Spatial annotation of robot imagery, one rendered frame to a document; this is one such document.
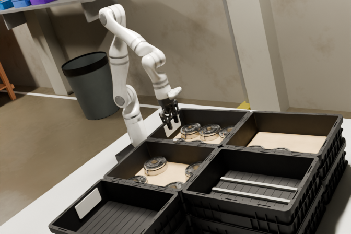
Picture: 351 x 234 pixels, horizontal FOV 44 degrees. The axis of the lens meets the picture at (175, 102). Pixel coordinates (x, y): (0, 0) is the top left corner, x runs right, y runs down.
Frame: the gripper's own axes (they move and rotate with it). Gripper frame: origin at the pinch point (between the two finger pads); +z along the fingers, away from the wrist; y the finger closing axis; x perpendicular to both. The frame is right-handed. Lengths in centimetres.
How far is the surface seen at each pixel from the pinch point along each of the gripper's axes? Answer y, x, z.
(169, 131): -4.5, -7.0, 7.4
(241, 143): 2.0, 32.3, 8.9
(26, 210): 43, -70, 25
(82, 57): -208, -248, 33
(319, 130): -11, 62, 10
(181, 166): 16.5, 9.4, 12.2
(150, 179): 27.0, -0.4, 12.1
